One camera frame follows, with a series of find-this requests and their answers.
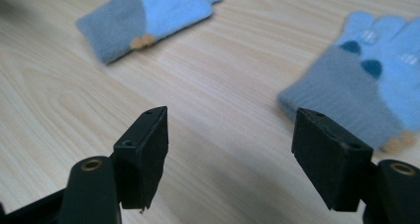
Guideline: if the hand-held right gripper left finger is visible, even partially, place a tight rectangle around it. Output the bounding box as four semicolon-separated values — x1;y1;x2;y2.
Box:
113;105;169;212

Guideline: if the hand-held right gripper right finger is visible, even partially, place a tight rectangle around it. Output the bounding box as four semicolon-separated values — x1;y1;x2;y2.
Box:
291;107;374;213

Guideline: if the blue and grey knit glove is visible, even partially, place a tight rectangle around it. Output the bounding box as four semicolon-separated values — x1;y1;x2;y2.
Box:
276;10;420;155
75;0;226;65

